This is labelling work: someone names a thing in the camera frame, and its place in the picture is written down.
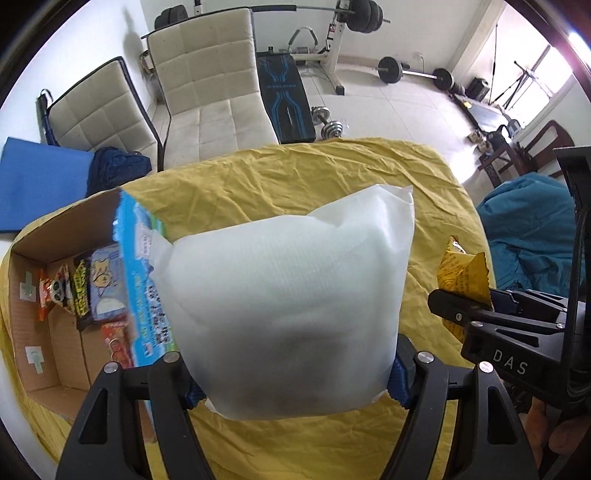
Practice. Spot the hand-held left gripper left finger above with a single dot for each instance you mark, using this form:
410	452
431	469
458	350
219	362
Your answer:
195	398

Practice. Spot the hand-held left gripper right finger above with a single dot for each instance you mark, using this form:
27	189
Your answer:
399	383

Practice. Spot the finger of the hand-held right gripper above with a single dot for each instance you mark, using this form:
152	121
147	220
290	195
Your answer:
526	297
498	318

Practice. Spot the yellow snack packet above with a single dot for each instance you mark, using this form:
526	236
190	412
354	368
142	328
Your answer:
461	277

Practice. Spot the red snack packet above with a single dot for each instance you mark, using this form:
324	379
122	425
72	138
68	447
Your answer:
120	346

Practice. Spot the white soft pouch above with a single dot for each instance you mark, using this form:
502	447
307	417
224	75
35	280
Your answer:
286	295

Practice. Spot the light blue tissue pack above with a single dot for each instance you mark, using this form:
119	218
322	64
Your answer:
107	281

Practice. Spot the cardboard box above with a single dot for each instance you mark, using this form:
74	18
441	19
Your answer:
51	350

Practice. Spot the black snack packet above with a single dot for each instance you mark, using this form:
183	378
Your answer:
83	295

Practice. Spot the orange snack packet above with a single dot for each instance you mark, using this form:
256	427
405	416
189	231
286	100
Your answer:
53	290

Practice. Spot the person's right hand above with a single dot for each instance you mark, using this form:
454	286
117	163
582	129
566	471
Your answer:
568	438

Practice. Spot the teal jacket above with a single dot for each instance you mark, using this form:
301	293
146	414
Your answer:
526	230

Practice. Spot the dark wooden chair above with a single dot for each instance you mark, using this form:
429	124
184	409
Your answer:
551	138

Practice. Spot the pair of shoes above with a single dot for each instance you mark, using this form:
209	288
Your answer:
479	142

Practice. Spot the black speaker box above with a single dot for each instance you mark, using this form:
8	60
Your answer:
478	90

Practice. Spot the black tripod stand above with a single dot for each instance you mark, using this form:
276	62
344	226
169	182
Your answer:
526	81

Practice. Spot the yellow tablecloth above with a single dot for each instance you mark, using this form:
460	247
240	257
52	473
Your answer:
286	175

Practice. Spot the dark blue bag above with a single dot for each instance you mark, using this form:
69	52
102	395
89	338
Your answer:
117	168

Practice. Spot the chrome dumbbell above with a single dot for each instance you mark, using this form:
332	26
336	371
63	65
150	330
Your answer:
328	123

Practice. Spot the blue folded mat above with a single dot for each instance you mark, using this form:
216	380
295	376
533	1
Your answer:
41	184

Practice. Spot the short barbell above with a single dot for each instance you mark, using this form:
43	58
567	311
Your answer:
390	70

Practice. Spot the black weight bench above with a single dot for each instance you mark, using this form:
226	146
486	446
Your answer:
286	97

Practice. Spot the cream padded chair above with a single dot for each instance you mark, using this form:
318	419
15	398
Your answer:
207	74
97	106

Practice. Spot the long barbell with black plates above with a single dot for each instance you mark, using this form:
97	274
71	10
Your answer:
364	16

